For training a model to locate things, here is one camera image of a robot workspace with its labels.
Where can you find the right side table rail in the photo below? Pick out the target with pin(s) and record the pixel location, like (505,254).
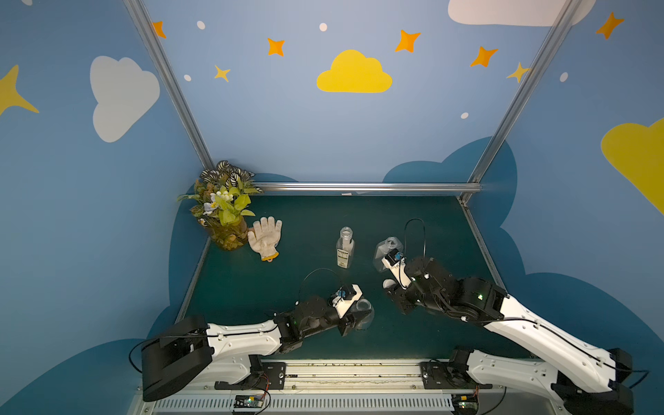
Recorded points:
(491,265)

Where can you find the tall clear labelled bottle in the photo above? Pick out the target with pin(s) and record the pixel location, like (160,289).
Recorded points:
(345,248)

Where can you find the aluminium back rail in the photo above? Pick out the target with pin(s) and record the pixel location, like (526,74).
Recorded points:
(343,188)

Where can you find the aluminium frame post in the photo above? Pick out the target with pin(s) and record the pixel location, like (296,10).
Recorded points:
(141,19)
(549,48)

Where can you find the white bottle cap right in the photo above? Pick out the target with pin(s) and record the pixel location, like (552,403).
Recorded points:
(388,283)

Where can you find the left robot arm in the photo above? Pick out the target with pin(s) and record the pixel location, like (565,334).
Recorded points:
(196,350)

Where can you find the table rail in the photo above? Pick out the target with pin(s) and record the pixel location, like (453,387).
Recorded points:
(491,265)
(191,287)

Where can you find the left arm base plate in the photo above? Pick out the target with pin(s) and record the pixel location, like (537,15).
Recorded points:
(271,376)

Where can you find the right aluminium frame post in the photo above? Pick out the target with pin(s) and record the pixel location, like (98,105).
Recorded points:
(549,48)

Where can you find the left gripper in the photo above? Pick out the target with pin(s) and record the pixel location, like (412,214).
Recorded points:
(345,316)

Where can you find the right circuit board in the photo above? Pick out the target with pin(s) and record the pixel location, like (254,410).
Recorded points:
(464,404)

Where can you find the round clear plastic bottle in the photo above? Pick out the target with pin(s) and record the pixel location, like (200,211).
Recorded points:
(363,314)

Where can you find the square clear plastic bottle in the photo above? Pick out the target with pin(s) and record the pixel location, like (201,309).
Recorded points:
(382,249)

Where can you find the left circuit board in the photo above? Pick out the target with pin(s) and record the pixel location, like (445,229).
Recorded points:
(249,402)

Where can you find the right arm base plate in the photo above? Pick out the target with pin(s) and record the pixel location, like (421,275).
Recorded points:
(439,375)

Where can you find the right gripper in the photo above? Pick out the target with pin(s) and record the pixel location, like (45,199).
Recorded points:
(403,290)

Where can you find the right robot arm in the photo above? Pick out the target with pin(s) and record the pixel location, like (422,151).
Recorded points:
(574,375)

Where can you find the left aluminium frame post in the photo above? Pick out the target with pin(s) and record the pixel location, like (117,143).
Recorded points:
(141,19)

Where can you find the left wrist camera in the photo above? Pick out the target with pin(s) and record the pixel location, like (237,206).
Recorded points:
(344,298)

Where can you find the circuit board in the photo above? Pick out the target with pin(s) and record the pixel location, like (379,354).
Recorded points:
(464,404)
(249,402)

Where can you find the artificial potted plant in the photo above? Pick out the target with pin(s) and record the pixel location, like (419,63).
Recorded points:
(222,196)

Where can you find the left side table rail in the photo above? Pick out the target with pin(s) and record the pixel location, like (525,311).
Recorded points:
(191,287)

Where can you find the white knitted work glove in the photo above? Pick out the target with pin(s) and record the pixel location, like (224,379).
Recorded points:
(264,236)

